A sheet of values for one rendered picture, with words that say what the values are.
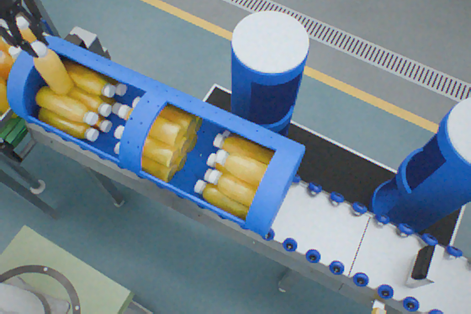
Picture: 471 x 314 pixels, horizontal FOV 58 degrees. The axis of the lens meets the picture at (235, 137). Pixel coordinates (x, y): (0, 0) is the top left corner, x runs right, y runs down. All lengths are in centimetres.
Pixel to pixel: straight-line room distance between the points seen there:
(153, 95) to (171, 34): 174
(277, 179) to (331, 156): 128
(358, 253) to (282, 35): 79
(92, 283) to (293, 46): 100
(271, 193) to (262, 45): 64
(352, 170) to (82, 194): 148
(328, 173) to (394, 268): 98
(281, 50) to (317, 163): 93
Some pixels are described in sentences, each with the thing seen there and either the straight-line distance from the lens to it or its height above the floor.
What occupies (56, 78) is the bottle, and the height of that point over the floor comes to 122.
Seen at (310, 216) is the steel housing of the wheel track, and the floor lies 93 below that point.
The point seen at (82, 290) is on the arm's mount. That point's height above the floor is 106.
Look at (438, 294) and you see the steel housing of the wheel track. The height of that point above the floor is 93.
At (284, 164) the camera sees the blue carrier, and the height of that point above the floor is 123.
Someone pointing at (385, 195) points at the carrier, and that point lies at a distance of 235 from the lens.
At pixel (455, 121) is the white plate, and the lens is 157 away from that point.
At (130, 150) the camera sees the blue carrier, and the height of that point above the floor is 118.
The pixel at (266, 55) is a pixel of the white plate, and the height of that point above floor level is 104.
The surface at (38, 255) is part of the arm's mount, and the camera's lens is 133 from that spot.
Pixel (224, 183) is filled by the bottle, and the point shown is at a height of 113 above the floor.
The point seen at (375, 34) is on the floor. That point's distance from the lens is 308.
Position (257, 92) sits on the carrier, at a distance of 212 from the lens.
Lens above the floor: 226
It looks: 64 degrees down
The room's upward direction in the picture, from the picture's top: 1 degrees clockwise
